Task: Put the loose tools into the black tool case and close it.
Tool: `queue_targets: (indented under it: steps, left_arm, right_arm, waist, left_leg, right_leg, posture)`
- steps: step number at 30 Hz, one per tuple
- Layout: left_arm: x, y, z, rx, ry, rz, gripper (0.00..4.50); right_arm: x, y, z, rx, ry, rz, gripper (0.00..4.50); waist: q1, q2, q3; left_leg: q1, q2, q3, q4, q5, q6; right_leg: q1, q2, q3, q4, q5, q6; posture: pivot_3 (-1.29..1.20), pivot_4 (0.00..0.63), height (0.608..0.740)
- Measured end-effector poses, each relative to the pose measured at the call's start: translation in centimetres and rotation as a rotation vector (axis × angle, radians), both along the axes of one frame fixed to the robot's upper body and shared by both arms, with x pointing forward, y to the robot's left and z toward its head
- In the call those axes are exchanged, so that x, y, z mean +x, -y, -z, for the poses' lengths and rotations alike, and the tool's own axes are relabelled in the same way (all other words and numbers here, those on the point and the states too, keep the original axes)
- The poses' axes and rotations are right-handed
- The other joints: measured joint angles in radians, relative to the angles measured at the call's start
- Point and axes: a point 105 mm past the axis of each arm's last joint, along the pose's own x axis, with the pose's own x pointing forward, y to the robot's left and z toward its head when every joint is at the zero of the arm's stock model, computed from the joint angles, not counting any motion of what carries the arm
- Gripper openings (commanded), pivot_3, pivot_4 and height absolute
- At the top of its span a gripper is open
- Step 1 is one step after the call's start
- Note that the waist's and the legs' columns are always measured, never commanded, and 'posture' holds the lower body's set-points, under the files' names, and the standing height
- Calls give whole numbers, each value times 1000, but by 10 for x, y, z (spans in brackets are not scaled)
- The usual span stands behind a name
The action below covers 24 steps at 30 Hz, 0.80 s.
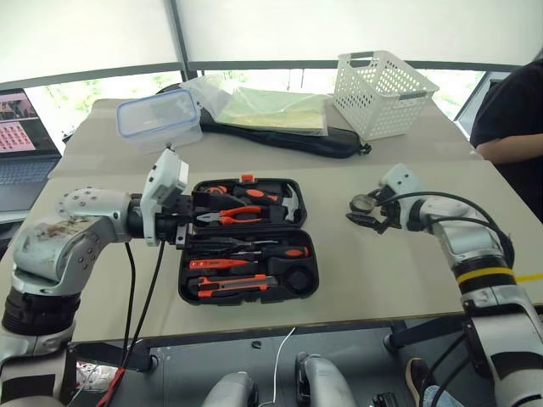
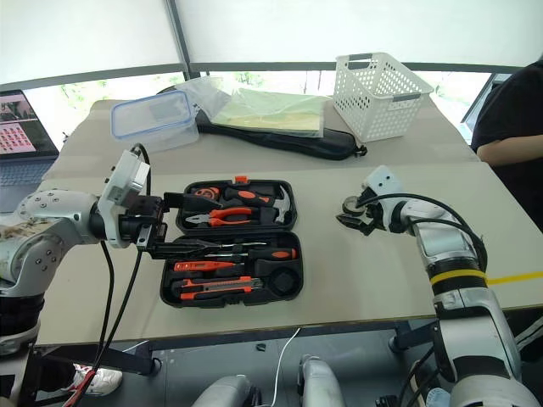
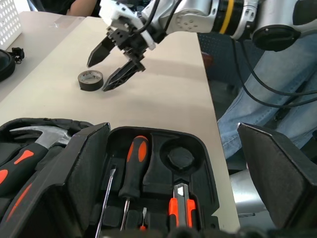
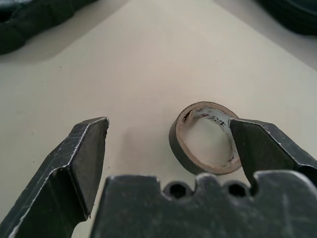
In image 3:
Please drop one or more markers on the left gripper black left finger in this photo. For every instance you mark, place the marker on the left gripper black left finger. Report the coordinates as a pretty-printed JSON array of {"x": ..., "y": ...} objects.
[{"x": 74, "y": 178}]

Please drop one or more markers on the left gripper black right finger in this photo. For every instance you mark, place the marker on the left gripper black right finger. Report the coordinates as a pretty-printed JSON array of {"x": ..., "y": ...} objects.
[{"x": 284, "y": 178}]

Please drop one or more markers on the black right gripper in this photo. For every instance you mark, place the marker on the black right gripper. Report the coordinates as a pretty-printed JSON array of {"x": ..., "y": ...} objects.
[{"x": 131, "y": 42}]

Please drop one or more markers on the black orange Phillips screwdriver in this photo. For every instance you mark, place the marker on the black orange Phillips screwdriver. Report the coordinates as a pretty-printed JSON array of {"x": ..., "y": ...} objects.
[{"x": 133, "y": 168}]

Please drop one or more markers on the black tool case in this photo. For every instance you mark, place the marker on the black tool case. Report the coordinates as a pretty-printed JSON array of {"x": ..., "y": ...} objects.
[{"x": 178, "y": 158}]

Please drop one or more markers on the black electrical tape roll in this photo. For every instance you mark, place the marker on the black electrical tape roll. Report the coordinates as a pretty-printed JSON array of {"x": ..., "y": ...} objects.
[{"x": 90, "y": 85}]

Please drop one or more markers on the silver robot body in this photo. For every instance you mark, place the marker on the silver robot body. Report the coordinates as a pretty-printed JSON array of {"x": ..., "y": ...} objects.
[{"x": 247, "y": 193}]

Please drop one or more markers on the flat blade screwdriver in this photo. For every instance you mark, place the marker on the flat blade screwdriver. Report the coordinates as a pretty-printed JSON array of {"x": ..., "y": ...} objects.
[{"x": 113, "y": 169}]

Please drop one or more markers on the black orange claw hammer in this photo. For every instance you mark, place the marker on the black orange claw hammer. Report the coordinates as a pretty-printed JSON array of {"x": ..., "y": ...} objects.
[{"x": 49, "y": 137}]

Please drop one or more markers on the person in blue jeans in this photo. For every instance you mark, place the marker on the person in blue jeans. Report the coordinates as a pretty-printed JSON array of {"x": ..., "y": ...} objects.
[{"x": 247, "y": 124}]

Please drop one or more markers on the bystander in dark shirt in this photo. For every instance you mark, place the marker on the bystander in dark shirt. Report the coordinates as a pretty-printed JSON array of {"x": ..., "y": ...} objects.
[{"x": 59, "y": 6}]

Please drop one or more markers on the small orange precision screwdriver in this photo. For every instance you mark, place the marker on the small orange precision screwdriver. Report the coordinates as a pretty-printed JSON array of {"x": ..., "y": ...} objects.
[{"x": 143, "y": 226}]

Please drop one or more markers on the small black clip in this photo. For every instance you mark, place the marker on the small black clip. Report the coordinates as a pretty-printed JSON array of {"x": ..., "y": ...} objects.
[{"x": 17, "y": 54}]

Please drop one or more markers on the black round object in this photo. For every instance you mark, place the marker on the black round object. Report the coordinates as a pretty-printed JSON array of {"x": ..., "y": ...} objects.
[{"x": 6, "y": 67}]

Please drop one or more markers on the orange black utility knife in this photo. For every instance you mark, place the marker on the orange black utility knife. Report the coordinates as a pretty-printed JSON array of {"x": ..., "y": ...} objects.
[{"x": 182, "y": 205}]

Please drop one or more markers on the dark blue chair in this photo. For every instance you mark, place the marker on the dark blue chair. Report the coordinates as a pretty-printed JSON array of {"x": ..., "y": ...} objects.
[{"x": 218, "y": 47}]

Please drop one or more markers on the white perforated basket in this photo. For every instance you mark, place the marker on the white perforated basket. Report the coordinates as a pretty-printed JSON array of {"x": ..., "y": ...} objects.
[{"x": 10, "y": 22}]

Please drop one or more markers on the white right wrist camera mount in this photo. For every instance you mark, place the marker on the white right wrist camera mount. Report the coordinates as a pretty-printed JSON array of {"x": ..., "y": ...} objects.
[{"x": 119, "y": 12}]

